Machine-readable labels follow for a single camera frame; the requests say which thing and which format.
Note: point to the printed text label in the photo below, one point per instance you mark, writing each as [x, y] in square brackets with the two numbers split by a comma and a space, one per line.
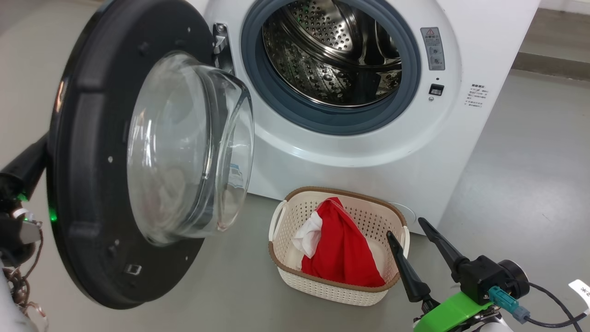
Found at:
[476, 96]

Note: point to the red and white garment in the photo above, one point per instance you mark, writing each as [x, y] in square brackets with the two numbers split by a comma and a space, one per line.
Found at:
[341, 249]

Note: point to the grey warning sticker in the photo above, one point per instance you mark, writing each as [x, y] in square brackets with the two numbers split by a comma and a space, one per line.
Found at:
[433, 48]

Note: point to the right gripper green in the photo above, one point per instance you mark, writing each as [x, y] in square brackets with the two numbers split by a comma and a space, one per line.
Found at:
[447, 313]

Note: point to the grey rubber door gasket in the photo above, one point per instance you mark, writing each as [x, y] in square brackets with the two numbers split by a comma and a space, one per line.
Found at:
[286, 108]

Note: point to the black door latch socket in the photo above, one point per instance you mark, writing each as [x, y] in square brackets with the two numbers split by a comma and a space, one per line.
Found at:
[436, 89]

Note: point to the white front-load washing machine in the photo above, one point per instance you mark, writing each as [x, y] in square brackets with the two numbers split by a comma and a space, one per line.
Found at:
[368, 152]

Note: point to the cream perforated laundry basket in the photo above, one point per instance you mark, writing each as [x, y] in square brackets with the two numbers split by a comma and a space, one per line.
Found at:
[341, 293]

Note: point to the steel washing drum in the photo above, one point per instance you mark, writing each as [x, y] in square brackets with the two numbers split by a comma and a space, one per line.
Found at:
[322, 69]

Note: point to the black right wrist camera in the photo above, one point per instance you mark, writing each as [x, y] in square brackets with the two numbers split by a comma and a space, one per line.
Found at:
[484, 276]

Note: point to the black washing machine door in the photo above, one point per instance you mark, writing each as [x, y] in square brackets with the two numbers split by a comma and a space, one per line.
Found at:
[92, 138]

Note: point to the round white filter cover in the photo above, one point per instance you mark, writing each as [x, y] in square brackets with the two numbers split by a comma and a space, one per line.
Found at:
[406, 213]

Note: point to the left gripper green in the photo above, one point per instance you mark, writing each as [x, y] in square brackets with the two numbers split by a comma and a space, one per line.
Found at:
[20, 235]

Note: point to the metal door hinge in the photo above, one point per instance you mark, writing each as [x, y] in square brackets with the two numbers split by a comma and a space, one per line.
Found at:
[221, 46]

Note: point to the white paper tag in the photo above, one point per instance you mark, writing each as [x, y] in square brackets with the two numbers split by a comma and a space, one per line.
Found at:
[581, 293]

